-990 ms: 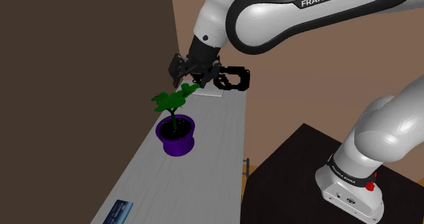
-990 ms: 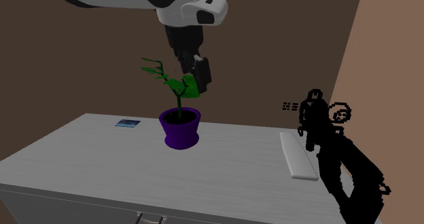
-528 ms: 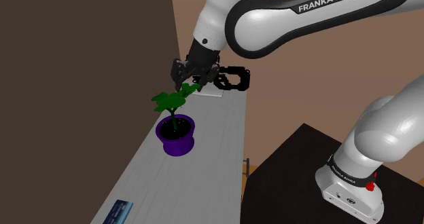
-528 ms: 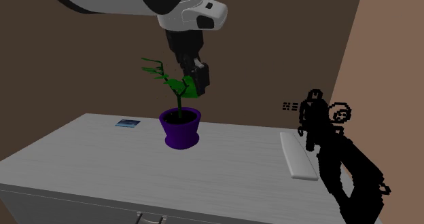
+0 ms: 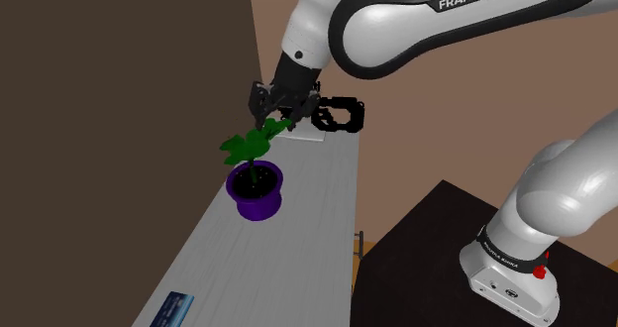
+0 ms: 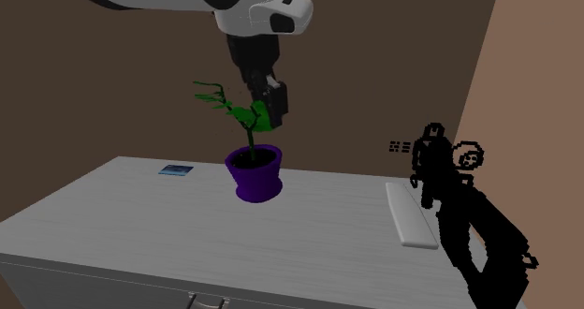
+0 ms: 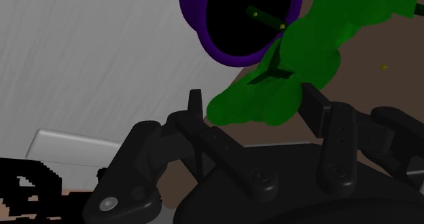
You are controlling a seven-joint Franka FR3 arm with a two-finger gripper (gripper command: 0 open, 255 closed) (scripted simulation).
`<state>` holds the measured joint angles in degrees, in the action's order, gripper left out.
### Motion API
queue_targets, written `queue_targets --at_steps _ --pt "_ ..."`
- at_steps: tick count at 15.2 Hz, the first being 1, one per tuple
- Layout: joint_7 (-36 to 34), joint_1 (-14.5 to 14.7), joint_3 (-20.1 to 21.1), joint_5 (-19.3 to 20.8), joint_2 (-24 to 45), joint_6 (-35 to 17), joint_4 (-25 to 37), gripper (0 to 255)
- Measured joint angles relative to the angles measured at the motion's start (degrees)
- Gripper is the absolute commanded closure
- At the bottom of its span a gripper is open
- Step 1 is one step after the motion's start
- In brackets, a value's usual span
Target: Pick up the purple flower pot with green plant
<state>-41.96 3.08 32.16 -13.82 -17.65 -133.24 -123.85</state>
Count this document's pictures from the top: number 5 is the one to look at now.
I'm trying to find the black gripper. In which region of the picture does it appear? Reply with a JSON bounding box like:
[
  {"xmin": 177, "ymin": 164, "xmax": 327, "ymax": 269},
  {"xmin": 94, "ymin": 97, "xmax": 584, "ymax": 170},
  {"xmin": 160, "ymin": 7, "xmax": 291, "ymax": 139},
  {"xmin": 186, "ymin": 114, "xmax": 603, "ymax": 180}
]
[{"xmin": 249, "ymin": 54, "xmax": 323, "ymax": 131}]

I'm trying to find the green plant in purple pot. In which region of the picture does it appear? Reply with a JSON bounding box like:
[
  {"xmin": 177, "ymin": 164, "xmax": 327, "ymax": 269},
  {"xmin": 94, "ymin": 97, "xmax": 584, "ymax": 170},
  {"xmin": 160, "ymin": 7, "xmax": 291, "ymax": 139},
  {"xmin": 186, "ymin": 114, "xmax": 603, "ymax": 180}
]
[{"xmin": 219, "ymin": 117, "xmax": 294, "ymax": 222}]

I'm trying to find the dark robot stand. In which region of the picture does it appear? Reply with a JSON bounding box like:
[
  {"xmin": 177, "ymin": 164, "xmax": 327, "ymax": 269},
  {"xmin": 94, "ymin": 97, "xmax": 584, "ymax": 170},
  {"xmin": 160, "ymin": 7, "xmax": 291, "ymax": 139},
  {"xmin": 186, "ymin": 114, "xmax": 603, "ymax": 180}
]
[{"xmin": 349, "ymin": 179, "xmax": 618, "ymax": 327}]

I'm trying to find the blue card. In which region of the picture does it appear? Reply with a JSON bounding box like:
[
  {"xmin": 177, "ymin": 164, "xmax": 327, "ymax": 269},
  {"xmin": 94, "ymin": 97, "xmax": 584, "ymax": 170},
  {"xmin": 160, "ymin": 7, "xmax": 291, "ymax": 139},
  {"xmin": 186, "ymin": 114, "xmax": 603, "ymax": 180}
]
[{"xmin": 148, "ymin": 290, "xmax": 196, "ymax": 327}]

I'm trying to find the black chain-shaped object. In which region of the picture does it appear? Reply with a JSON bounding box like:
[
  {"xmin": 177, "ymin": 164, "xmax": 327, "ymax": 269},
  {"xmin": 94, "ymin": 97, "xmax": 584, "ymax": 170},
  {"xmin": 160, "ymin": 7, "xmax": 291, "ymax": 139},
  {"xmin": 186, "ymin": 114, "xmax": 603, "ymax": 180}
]
[{"xmin": 310, "ymin": 95, "xmax": 366, "ymax": 135}]

